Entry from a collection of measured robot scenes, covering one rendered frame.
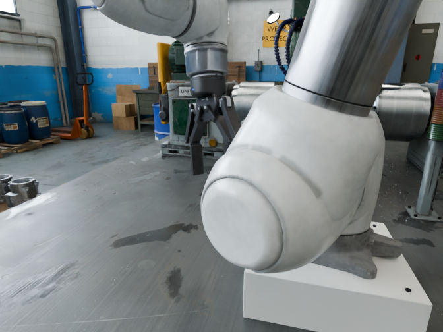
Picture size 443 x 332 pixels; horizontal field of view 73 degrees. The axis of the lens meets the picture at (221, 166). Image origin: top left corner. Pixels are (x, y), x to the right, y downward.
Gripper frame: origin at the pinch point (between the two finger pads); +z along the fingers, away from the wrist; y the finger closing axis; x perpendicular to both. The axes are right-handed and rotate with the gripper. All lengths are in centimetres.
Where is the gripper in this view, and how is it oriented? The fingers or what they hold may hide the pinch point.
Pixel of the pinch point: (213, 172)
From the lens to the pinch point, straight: 65.6
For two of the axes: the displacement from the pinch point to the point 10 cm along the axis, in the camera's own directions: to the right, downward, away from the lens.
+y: -5.9, -0.6, 8.1
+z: 0.6, 9.9, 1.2
